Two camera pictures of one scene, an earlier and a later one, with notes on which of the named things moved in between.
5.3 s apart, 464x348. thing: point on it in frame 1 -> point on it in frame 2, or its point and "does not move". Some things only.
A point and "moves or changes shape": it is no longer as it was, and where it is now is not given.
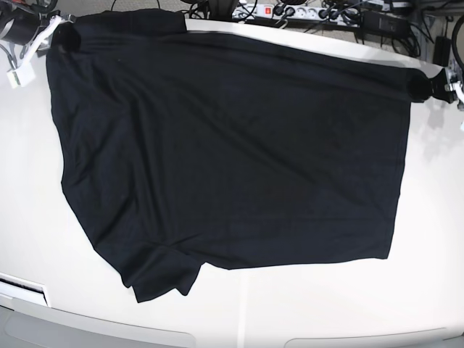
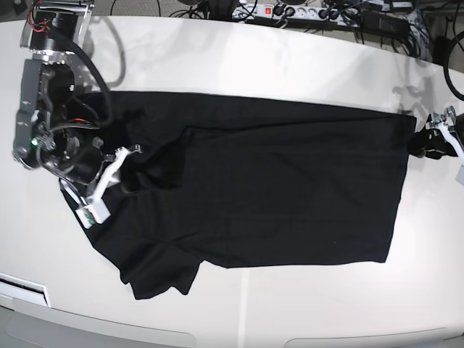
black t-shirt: x=183 y=149 moves or changes shape
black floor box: x=441 y=51 does not move
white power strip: x=329 y=15 does not move
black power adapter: x=388 y=23 does not move
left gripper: x=43 y=40 -> x=77 y=157
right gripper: x=442 y=88 -> x=442 y=133
